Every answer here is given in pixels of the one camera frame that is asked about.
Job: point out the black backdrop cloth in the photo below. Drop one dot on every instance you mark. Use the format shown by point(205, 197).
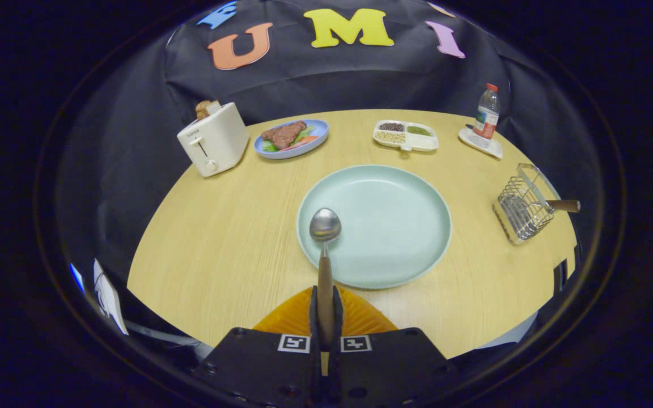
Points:
point(332, 79)

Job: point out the brown steak piece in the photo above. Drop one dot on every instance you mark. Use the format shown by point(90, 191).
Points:
point(284, 135)

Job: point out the white square coaster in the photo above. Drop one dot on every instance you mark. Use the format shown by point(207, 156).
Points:
point(488, 150)

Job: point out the white sheet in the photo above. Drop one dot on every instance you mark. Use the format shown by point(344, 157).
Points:
point(108, 297)

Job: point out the white toaster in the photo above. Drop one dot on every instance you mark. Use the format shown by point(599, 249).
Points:
point(219, 141)

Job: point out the white divided dish with beans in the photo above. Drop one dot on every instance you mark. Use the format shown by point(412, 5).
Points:
point(425, 143)

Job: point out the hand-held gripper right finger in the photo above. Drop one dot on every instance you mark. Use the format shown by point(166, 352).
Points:
point(336, 326)

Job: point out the clear plastic bottle red cap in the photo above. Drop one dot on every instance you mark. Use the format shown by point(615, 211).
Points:
point(486, 116)

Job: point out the bright blue screen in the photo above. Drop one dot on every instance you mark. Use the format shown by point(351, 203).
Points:
point(77, 277)

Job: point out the small blue plate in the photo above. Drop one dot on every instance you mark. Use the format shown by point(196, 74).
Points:
point(321, 134)

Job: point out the light green plate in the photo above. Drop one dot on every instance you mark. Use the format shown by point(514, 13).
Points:
point(389, 226)

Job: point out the black table clamp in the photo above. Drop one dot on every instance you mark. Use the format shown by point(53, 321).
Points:
point(560, 277)

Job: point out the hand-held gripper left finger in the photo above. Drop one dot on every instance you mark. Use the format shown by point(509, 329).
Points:
point(314, 326)

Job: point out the toasted bread slice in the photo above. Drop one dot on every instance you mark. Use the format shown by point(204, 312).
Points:
point(204, 107)

